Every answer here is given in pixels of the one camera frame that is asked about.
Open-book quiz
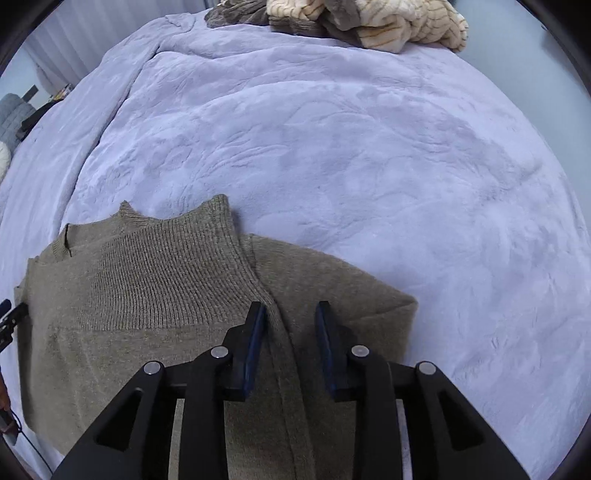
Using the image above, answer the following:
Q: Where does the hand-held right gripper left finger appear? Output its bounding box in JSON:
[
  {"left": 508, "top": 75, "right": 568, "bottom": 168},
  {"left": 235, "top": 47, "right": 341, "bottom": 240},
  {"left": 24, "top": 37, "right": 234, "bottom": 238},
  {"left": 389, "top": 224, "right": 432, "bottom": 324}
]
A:
[{"left": 51, "top": 301, "right": 267, "bottom": 480}]

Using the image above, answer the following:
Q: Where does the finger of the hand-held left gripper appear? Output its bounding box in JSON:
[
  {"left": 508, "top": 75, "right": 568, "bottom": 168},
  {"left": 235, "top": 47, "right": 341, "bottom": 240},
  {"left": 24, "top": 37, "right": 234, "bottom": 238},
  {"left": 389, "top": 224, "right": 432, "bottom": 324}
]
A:
[{"left": 0, "top": 299, "right": 29, "bottom": 352}]

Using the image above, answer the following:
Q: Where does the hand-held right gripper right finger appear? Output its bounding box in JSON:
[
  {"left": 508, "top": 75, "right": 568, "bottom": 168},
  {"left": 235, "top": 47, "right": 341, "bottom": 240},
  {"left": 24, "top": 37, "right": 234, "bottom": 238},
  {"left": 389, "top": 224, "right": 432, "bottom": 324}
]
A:
[{"left": 315, "top": 301, "right": 532, "bottom": 480}]

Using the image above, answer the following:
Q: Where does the olive brown knit sweater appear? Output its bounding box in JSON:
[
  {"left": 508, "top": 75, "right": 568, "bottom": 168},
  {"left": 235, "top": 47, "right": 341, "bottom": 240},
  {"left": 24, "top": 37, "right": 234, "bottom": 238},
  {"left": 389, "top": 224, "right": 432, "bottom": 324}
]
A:
[{"left": 14, "top": 194, "right": 419, "bottom": 480}]

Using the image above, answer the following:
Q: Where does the lavender plush blanket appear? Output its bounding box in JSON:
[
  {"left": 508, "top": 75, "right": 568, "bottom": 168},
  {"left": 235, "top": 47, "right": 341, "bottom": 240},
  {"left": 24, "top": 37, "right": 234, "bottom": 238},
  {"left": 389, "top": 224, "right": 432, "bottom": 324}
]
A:
[{"left": 0, "top": 11, "right": 583, "bottom": 480}]

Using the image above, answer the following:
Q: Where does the grey quilted sofa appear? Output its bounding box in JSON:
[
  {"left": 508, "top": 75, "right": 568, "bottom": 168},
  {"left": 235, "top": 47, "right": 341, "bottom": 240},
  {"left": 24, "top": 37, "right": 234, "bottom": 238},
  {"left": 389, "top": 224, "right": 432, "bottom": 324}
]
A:
[{"left": 0, "top": 92, "right": 38, "bottom": 154}]

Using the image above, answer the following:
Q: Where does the small black device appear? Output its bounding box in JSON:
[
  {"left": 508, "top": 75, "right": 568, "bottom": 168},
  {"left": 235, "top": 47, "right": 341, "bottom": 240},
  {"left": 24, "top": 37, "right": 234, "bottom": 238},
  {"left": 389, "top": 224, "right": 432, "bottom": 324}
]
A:
[{"left": 19, "top": 84, "right": 41, "bottom": 141}]

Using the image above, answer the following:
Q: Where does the grey curtain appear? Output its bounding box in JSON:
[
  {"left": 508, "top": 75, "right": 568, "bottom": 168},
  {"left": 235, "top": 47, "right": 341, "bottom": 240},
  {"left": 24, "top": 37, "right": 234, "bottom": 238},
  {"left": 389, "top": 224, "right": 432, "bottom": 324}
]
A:
[{"left": 21, "top": 0, "right": 195, "bottom": 95}]

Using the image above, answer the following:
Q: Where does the beige and brown striped throw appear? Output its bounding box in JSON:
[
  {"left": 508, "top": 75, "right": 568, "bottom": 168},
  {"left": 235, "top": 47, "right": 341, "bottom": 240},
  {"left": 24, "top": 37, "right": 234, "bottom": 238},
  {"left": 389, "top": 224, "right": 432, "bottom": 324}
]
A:
[{"left": 204, "top": 0, "right": 470, "bottom": 53}]

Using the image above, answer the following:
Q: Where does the black cable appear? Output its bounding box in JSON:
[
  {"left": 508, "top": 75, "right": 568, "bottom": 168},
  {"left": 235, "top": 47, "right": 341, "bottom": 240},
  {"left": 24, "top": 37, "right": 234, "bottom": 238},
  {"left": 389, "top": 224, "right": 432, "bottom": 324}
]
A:
[{"left": 0, "top": 410, "right": 54, "bottom": 476}]

